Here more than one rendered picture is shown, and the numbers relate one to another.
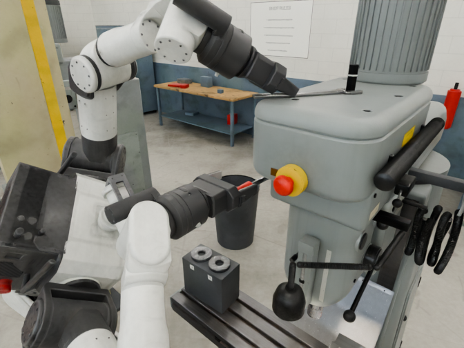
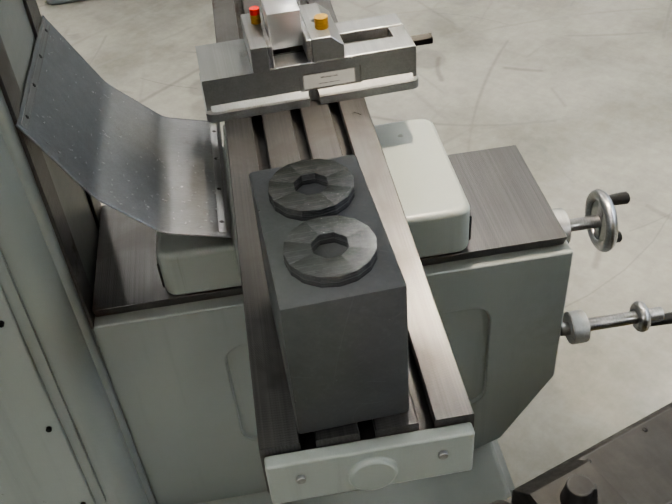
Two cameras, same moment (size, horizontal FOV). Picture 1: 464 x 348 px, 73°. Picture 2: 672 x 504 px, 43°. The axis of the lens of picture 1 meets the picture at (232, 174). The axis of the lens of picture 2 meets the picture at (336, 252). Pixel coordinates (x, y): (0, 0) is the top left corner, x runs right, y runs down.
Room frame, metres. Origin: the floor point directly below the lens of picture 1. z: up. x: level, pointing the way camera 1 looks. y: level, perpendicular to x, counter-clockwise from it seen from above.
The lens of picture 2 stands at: (1.49, 0.56, 1.67)
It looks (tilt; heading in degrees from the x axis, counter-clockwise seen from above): 41 degrees down; 224
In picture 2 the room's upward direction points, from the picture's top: 5 degrees counter-clockwise
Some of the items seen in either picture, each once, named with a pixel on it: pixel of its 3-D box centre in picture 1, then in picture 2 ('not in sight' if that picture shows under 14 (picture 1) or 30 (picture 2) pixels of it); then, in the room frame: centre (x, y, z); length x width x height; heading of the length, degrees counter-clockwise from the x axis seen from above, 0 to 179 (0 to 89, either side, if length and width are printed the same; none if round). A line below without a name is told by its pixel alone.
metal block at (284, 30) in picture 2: not in sight; (282, 21); (0.63, -0.35, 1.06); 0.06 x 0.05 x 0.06; 53
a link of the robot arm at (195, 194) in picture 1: (199, 201); not in sight; (0.55, 0.07, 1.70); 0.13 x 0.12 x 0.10; 49
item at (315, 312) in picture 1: (315, 306); not in sight; (0.71, -0.26, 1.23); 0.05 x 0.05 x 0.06
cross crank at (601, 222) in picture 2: not in sight; (582, 223); (0.33, 0.06, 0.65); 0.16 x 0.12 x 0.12; 140
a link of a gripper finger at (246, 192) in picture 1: (248, 193); not in sight; (0.59, -0.04, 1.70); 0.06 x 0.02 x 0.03; 139
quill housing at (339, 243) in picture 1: (326, 244); not in sight; (0.71, -0.27, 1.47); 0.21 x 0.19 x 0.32; 50
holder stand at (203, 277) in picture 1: (210, 275); (327, 285); (1.03, 0.09, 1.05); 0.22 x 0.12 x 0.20; 52
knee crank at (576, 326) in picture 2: not in sight; (618, 320); (0.39, 0.19, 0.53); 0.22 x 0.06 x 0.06; 140
